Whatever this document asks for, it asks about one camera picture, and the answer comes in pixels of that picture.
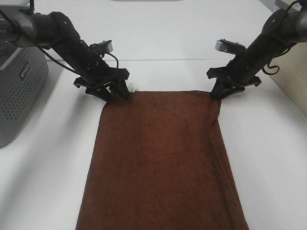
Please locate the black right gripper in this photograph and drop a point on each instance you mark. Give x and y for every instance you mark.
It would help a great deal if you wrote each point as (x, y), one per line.
(232, 80)

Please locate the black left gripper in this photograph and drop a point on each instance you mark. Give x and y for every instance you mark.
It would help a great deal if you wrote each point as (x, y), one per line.
(115, 79)

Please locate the brown towel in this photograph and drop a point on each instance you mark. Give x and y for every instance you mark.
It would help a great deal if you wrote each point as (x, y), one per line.
(159, 163)

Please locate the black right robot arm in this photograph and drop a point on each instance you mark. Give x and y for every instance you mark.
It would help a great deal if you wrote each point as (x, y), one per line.
(282, 30)

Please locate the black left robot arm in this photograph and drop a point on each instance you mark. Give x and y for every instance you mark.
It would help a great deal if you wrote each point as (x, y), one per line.
(24, 28)

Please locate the white towel label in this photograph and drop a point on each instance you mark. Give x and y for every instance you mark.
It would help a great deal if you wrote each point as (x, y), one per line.
(132, 87)

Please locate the beige storage box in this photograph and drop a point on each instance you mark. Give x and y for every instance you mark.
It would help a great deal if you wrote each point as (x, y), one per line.
(292, 77)

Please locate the grey perforated plastic basket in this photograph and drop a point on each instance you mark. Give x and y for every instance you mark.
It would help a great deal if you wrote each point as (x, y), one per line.
(23, 72)

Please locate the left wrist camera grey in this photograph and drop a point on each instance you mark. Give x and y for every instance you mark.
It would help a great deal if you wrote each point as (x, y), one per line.
(102, 48)

